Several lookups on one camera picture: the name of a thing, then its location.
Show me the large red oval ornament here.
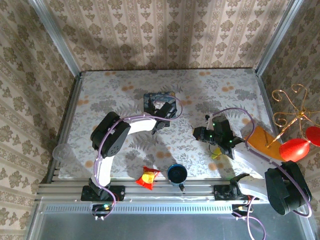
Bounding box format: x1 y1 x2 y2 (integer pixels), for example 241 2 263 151
279 138 311 163

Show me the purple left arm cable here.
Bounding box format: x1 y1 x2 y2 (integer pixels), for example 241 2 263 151
92 96 183 221

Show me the grey metal trough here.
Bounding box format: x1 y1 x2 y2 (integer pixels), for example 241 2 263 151
24 197 320 240

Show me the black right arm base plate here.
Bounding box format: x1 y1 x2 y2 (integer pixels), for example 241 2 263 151
213 184 251 201

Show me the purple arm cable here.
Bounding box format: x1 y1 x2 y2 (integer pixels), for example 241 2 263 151
92 96 183 221
211 107 313 240

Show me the clear plastic cup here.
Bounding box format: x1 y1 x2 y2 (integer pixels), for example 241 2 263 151
52 144 73 162

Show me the dark blue mug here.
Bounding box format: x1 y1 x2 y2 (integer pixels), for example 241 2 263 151
166 163 188 192

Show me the small red oval ornament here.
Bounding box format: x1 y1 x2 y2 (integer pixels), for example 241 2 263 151
305 126 320 147

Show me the red yellow snack packet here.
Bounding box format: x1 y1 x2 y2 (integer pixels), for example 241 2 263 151
135 166 161 191

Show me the yellow banana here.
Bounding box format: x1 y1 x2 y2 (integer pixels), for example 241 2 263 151
211 147 223 160

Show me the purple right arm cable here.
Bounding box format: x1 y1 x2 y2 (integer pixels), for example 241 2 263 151
211 107 313 240

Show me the blue painted tin box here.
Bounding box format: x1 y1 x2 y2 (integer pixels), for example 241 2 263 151
143 91 177 121

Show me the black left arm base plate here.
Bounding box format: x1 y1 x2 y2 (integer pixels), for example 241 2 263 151
80 185 126 202

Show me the floral tablecloth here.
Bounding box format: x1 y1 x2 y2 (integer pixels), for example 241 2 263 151
58 69 287 179

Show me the aluminium table frame rail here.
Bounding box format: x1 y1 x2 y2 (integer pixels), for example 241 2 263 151
34 71 307 203

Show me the aluminium corner post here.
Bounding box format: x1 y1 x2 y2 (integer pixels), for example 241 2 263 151
255 0 308 76
27 0 83 74

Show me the orange cutting board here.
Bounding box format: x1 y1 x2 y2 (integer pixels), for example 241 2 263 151
244 126 286 161

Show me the gold wire stand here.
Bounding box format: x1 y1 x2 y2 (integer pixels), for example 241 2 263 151
265 83 320 148

